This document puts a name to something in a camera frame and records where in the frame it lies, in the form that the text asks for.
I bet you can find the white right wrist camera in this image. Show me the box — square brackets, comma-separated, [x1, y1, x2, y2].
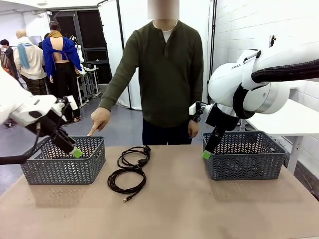
[188, 100, 207, 123]

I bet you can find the grey plastic lattice basket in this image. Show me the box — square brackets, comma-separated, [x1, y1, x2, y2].
[202, 130, 287, 181]
[18, 135, 106, 186]

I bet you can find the person's left hand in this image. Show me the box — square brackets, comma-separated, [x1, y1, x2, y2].
[187, 121, 201, 139]

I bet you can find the person's right hand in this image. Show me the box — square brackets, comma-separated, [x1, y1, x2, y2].
[87, 106, 111, 137]

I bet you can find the dark glass doorway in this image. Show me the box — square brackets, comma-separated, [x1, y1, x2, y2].
[50, 9, 113, 86]

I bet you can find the mannequin with blue shirt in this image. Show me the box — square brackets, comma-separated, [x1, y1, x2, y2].
[41, 21, 83, 123]

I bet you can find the person in dark green henley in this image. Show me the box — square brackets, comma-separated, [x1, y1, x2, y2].
[87, 0, 204, 146]

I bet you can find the person's right forearm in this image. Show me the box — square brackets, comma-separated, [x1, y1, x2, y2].
[98, 72, 132, 113]

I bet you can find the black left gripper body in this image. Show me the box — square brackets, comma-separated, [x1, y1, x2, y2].
[25, 110, 67, 143]

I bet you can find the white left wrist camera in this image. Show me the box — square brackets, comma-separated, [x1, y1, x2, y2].
[66, 95, 80, 111]

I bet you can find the white backdrop screen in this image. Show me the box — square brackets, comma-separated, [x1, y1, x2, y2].
[97, 0, 216, 111]

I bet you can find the mannequin with cream sweater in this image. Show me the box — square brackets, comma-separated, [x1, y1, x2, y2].
[13, 29, 48, 97]

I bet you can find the white humanoid figure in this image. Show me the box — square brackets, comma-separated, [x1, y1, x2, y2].
[69, 34, 84, 73]

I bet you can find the background person short black hair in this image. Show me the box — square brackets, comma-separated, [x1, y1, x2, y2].
[0, 39, 18, 78]

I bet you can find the black USB cable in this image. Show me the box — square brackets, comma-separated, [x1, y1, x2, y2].
[107, 167, 148, 204]

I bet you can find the black backdrop stand pole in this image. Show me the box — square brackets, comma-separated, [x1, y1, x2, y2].
[97, 0, 132, 110]

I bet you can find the black light stand pole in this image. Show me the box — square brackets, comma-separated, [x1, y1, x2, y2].
[207, 0, 218, 105]

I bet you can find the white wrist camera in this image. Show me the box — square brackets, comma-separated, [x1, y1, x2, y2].
[66, 95, 80, 111]
[188, 100, 207, 123]

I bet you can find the right arm black cable sleeve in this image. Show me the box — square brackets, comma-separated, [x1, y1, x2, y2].
[232, 58, 319, 120]

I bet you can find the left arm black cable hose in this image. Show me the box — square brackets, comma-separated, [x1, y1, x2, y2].
[0, 121, 42, 166]

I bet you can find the thick black cable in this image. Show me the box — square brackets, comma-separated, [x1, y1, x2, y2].
[117, 145, 152, 170]

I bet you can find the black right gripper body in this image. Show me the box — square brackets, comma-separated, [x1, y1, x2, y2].
[204, 104, 240, 131]

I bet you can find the white table with white legs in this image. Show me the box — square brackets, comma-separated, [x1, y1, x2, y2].
[238, 99, 319, 175]

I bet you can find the small white background desk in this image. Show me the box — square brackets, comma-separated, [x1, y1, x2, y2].
[75, 66, 102, 106]

